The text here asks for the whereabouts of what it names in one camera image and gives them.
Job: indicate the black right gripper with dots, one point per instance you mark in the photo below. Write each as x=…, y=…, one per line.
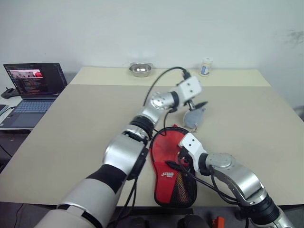
x=184, y=158

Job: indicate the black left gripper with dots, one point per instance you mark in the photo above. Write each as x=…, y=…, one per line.
x=190, y=105

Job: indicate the red and black paddle case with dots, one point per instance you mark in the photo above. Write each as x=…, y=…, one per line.
x=166, y=147

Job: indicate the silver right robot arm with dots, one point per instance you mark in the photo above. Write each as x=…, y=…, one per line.
x=240, y=175

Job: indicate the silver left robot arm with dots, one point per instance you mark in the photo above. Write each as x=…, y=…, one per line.
x=123, y=152

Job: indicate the white bottle with blue label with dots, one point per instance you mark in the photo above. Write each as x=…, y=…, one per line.
x=205, y=67

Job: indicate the dark rounded shape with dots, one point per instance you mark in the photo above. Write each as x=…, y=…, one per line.
x=192, y=222

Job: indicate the stainless steel bowl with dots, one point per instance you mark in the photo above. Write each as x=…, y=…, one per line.
x=140, y=69

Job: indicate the small red object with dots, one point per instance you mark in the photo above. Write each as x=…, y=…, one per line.
x=218, y=222

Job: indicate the open blue laptop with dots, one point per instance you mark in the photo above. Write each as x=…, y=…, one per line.
x=35, y=78

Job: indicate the black handheld controller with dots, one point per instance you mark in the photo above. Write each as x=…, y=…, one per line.
x=9, y=93

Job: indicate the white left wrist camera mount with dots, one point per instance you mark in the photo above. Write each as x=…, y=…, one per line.
x=190, y=89

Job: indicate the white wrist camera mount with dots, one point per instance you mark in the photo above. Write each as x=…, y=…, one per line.
x=190, y=89
x=192, y=145

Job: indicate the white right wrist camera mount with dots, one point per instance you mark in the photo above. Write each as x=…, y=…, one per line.
x=192, y=145

